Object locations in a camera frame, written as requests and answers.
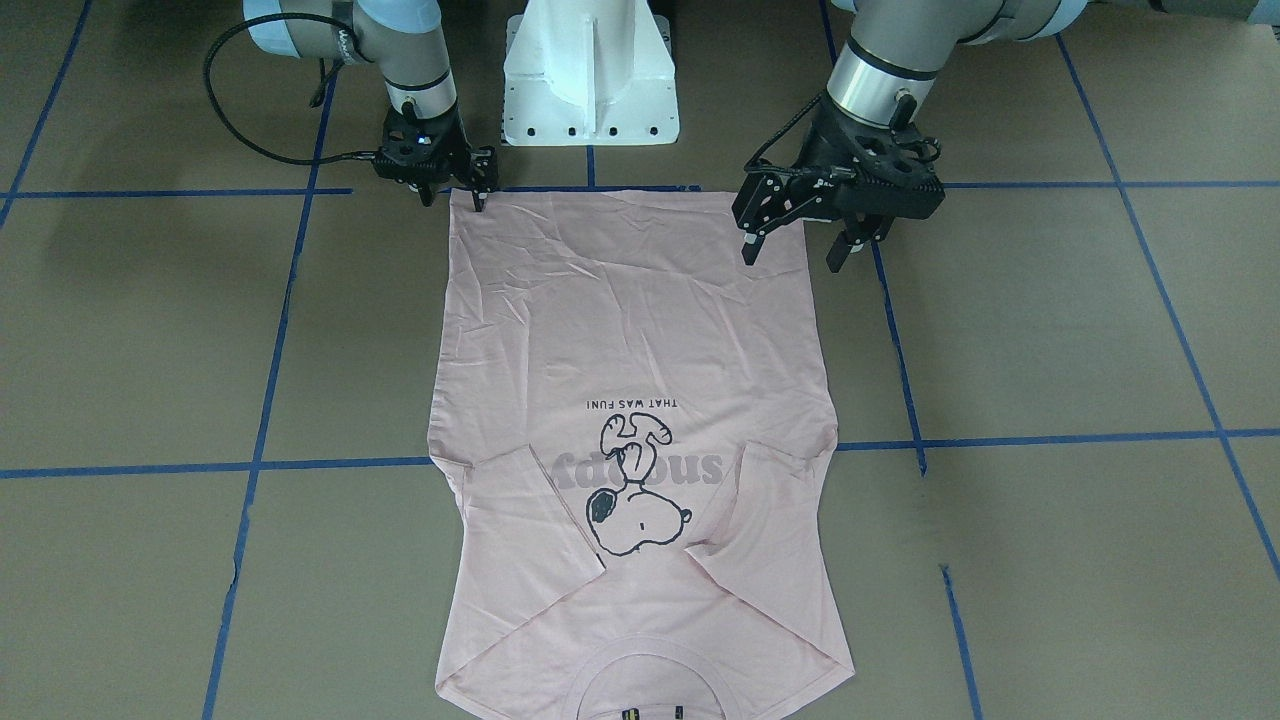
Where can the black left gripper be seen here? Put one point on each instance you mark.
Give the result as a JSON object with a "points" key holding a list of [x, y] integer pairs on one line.
{"points": [[822, 150]]}

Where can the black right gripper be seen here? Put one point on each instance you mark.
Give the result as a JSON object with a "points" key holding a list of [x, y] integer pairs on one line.
{"points": [[455, 141]]}

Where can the pink Snoopy t-shirt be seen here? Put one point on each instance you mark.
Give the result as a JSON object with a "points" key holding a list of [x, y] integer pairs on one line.
{"points": [[636, 426]]}

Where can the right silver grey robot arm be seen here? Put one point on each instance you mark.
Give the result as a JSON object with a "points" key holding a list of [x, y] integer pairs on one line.
{"points": [[403, 39]]}

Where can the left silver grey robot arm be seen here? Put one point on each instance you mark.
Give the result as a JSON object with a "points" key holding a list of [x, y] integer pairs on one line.
{"points": [[896, 49]]}

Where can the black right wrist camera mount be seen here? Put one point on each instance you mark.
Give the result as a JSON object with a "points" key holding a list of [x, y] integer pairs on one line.
{"points": [[406, 155]]}

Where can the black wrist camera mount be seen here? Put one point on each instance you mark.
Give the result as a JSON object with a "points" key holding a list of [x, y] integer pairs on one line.
{"points": [[894, 176], [406, 155]]}

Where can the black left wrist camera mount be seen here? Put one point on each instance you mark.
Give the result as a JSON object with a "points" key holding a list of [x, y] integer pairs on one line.
{"points": [[894, 176]]}

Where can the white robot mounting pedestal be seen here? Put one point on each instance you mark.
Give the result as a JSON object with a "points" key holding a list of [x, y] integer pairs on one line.
{"points": [[588, 73]]}

